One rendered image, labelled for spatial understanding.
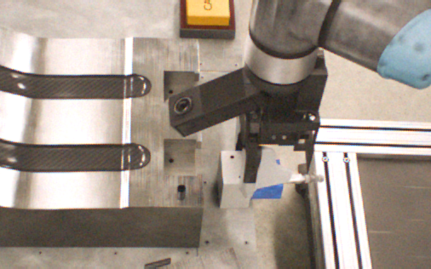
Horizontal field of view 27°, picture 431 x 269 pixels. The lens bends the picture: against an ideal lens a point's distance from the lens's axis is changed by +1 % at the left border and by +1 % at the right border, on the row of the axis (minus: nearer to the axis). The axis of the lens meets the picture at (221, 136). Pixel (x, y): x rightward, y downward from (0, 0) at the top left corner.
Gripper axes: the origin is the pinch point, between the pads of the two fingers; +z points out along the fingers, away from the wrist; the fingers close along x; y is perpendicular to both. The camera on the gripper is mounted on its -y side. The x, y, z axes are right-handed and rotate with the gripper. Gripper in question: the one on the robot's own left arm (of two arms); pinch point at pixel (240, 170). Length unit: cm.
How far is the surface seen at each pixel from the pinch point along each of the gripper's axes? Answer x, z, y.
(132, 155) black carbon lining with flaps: -0.3, -3.9, -13.2
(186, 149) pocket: 1.6, -2.4, -6.7
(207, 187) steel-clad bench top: 0.7, 4.6, -3.7
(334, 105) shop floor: 79, 85, 39
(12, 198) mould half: -6.1, -4.0, -26.4
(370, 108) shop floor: 78, 85, 49
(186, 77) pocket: 12.4, -3.1, -6.1
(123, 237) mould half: -7.7, 2.4, -14.3
